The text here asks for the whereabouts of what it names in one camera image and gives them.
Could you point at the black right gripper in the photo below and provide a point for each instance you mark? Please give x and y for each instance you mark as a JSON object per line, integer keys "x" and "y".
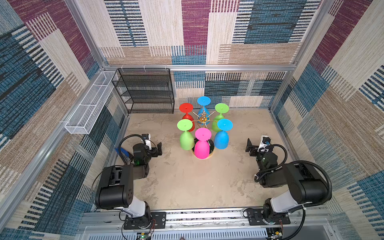
{"x": 253, "y": 147}

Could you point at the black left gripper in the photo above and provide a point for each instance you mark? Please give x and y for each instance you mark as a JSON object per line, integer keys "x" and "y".
{"x": 156, "y": 148}

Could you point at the blue wine glass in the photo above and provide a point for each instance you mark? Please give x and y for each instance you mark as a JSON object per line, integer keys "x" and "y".
{"x": 203, "y": 102}
{"x": 221, "y": 140}

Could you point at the green wine glass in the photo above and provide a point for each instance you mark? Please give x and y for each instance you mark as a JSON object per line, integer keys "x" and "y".
{"x": 220, "y": 108}
{"x": 187, "y": 140}

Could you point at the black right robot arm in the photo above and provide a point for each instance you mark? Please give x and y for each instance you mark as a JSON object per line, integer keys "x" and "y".
{"x": 308, "y": 184}

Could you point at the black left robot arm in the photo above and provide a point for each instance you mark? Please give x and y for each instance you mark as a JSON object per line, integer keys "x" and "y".
{"x": 116, "y": 187}

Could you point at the pink wine glass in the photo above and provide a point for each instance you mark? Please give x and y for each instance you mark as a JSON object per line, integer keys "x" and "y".
{"x": 202, "y": 146}

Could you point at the red wine glass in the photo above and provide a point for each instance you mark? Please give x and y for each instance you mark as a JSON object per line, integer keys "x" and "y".
{"x": 187, "y": 108}

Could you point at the gold wine glass rack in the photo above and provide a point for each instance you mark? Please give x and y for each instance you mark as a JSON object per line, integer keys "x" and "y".
{"x": 203, "y": 119}

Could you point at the black mesh shelf rack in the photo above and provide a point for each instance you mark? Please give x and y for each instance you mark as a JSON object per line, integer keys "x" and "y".
{"x": 145, "y": 91}

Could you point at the blue stapler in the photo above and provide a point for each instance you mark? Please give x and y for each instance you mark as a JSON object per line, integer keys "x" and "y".
{"x": 124, "y": 152}

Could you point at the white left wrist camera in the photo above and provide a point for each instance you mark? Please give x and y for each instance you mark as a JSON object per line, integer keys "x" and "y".
{"x": 148, "y": 142}

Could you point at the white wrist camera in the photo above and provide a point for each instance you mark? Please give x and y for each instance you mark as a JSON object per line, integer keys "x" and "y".
{"x": 265, "y": 141}
{"x": 148, "y": 142}

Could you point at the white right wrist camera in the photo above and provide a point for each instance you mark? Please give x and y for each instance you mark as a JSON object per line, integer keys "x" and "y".
{"x": 265, "y": 141}

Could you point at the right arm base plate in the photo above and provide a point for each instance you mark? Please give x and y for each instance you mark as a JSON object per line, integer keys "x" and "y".
{"x": 256, "y": 217}

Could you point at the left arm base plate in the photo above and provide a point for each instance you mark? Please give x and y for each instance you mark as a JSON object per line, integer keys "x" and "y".
{"x": 157, "y": 220}

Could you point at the aluminium front rail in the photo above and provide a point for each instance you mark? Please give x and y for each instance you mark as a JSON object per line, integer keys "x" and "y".
{"x": 210, "y": 224}

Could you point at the white wire mesh basket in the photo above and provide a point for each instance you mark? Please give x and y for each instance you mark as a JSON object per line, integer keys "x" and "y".
{"x": 87, "y": 112}

